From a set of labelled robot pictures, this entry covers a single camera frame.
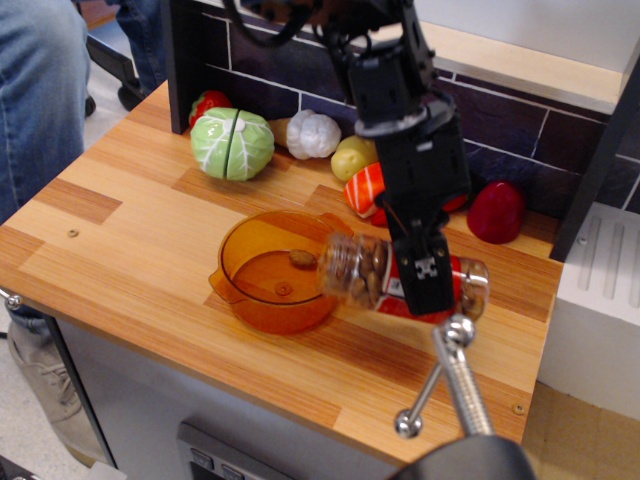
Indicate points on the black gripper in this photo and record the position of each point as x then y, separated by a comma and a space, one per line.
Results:
423, 167

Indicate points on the clear almond jar red label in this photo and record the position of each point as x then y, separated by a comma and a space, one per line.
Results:
362, 272

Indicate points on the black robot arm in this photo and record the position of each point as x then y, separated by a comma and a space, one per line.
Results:
386, 70

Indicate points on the single almond in pot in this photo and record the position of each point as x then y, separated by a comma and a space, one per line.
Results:
302, 259

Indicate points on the orange transparent plastic pot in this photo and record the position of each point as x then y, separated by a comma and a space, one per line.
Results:
255, 276

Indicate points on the red toy chili pepper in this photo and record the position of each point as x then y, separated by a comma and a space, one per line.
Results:
379, 218

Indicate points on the dark red toy egg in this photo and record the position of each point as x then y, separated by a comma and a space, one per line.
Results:
496, 215

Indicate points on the toy salmon sushi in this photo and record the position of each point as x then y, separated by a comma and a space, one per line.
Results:
361, 190

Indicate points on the yellow toy potato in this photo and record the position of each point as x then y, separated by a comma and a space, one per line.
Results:
352, 155

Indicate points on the white toy garlic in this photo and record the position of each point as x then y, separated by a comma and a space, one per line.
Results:
312, 135

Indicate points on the white ribbed appliance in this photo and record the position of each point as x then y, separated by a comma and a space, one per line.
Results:
592, 347

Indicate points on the black clamp body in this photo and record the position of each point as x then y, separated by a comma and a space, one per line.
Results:
473, 457

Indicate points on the green toy cabbage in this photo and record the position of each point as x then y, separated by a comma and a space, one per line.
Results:
231, 144

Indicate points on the red toy strawberry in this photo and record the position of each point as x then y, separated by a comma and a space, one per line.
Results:
207, 100

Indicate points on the grey control panel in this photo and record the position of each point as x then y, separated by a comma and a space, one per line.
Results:
205, 457

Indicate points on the black vertical panel left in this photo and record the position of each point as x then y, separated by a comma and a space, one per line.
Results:
182, 33

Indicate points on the black office chair base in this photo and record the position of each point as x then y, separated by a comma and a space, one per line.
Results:
119, 66

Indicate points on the grey sneaker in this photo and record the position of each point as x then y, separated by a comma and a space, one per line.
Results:
40, 363

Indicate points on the small metal knob left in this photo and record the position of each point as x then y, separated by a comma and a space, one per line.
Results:
12, 302

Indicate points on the person leg in jeans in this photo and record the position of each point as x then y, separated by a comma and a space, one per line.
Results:
44, 74

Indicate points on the metal clamp screw handle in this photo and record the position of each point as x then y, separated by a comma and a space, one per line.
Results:
451, 338

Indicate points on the black vertical post right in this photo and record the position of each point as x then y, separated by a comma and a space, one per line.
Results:
601, 161

